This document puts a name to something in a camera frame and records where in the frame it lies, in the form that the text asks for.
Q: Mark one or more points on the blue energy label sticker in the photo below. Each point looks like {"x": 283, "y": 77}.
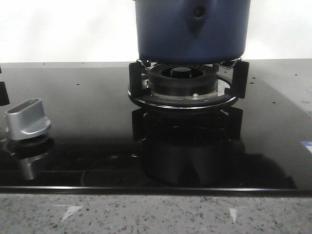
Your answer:
{"x": 307, "y": 145}

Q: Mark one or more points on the silver wire pot reducer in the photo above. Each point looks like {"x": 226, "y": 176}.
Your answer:
{"x": 228, "y": 65}

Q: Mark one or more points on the black glass stove top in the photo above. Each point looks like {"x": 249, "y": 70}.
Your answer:
{"x": 101, "y": 143}

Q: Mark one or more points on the silver stove control knob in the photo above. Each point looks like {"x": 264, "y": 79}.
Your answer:
{"x": 27, "y": 120}

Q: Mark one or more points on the blue cooking pot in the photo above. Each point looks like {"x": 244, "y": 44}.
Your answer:
{"x": 191, "y": 31}

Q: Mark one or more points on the black pot support grate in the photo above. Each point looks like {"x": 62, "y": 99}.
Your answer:
{"x": 230, "y": 86}

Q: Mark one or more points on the black gas burner head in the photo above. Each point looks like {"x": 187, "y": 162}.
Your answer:
{"x": 182, "y": 80}

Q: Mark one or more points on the black left burner grate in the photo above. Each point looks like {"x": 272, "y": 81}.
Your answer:
{"x": 4, "y": 99}

